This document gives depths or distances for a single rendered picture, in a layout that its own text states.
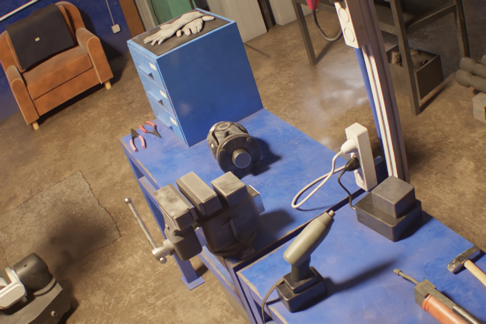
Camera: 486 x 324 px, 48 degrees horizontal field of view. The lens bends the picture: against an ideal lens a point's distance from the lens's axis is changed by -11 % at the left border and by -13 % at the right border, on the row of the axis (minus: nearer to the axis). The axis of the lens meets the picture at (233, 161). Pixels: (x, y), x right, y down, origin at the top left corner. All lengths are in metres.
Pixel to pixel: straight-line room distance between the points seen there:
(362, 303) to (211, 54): 1.16
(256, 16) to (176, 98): 3.27
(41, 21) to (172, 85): 3.44
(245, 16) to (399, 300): 4.19
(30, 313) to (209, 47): 1.68
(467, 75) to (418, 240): 2.20
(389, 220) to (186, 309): 1.51
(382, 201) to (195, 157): 0.87
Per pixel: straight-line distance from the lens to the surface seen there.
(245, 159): 2.02
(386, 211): 1.66
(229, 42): 2.29
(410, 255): 1.62
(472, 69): 3.77
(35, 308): 3.14
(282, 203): 1.90
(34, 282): 3.15
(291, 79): 4.55
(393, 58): 4.07
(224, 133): 2.07
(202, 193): 1.66
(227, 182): 1.74
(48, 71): 5.41
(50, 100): 5.45
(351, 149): 1.71
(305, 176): 1.99
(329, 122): 3.91
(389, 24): 3.64
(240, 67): 2.34
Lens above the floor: 2.00
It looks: 32 degrees down
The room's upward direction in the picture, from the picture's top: 19 degrees counter-clockwise
